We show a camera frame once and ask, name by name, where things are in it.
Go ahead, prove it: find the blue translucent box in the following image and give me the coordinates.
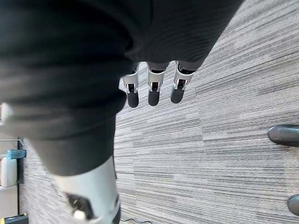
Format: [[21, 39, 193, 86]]
[[7, 149, 27, 160]]

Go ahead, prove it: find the black upright post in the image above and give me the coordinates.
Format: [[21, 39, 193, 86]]
[[17, 139, 25, 184]]

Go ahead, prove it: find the dark robot foot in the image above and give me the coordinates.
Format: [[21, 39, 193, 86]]
[[287, 194, 299, 217], [268, 124, 299, 148]]

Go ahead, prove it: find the white plastic container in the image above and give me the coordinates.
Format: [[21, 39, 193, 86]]
[[0, 156, 18, 188]]

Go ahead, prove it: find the yellow and black tool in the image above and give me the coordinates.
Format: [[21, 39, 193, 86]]
[[0, 213, 30, 224]]

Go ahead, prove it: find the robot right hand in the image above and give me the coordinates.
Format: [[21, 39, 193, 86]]
[[0, 0, 245, 224]]

